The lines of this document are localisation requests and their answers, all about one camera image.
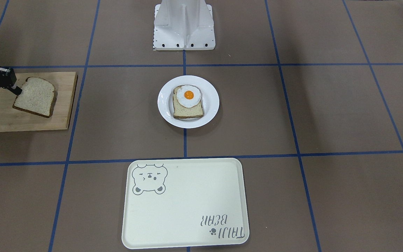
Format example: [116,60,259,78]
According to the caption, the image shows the bread slice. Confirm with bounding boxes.
[172,85,205,119]
[12,77,57,118]

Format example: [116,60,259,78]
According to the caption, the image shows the white round plate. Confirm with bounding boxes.
[157,75,220,129]

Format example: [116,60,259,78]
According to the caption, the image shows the wooden cutting board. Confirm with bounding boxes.
[0,72,78,132]

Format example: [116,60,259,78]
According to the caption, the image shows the fried egg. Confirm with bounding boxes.
[176,85,202,108]

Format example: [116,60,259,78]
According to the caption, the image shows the cream bear serving tray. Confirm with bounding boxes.
[121,158,250,249]

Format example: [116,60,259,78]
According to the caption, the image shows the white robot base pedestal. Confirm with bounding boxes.
[153,0,216,51]

